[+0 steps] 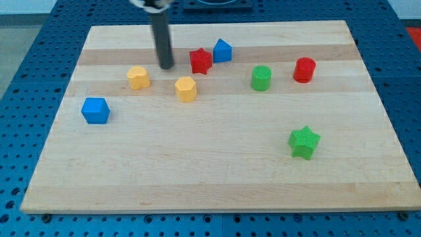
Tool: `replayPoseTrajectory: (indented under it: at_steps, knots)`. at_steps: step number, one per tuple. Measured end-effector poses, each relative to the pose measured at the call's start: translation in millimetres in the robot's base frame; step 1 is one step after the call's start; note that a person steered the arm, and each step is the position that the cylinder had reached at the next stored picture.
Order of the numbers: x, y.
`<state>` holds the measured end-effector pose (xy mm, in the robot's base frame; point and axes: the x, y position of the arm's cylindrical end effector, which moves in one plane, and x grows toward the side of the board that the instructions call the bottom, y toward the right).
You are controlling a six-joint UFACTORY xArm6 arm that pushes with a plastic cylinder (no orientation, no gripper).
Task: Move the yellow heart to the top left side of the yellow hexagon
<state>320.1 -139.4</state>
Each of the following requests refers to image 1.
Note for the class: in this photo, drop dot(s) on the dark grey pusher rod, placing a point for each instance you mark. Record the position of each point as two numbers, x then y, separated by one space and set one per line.
163 43

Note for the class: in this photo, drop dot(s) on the yellow heart block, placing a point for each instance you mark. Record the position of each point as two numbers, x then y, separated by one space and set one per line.
138 78

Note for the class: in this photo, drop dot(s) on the yellow hexagon block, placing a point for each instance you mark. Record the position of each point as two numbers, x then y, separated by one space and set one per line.
186 89

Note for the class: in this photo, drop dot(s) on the red star block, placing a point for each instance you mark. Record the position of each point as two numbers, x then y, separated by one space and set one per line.
200 61

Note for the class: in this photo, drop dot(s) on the blue triangle block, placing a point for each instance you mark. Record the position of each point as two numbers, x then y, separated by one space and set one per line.
222 52

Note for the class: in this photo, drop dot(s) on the blue cube block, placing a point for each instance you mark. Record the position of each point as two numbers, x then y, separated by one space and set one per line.
95 110

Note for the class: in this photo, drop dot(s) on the green cylinder block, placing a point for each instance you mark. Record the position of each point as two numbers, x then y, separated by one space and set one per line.
260 78

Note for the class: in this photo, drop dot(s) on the wooden board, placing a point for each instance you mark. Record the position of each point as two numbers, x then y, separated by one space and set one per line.
227 151

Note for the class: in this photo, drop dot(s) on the red cylinder block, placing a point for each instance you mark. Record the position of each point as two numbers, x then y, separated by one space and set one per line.
304 70

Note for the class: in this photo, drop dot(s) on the green star block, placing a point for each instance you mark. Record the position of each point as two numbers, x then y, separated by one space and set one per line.
303 142

